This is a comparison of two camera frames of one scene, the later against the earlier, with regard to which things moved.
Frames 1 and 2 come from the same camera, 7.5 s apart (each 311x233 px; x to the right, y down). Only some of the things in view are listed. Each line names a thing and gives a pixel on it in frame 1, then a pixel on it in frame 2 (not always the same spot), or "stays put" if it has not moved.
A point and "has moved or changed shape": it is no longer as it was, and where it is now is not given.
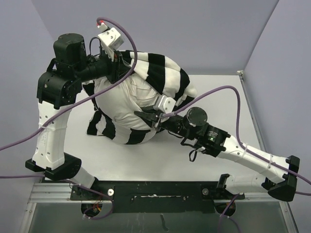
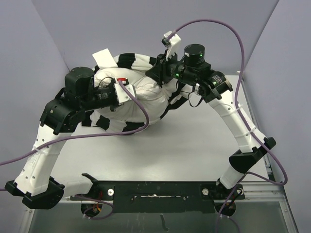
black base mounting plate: [155, 196] stays put
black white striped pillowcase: [131, 107] has moved or changed shape
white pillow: [120, 102] stays put
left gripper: [120, 68] -> [111, 85]
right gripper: [152, 119] -> [160, 72]
